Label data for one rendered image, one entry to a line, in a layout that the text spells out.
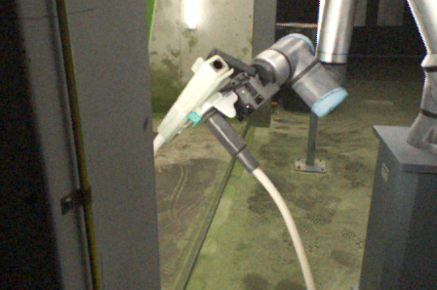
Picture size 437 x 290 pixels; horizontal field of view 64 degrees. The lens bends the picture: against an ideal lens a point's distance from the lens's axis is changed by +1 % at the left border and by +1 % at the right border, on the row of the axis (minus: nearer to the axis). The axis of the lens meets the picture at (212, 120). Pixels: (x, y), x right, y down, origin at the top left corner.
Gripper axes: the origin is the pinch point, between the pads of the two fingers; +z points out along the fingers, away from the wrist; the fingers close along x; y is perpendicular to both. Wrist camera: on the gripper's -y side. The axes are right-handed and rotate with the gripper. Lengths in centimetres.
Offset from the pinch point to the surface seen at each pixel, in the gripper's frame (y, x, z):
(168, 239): 25, 95, -8
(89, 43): -4.3, -35.7, 27.7
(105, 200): 5.0, -27.5, 31.8
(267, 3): -54, 120, -202
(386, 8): 20, 285, -693
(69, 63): -2.6, -37.7, 30.7
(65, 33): -3.9, -38.8, 30.1
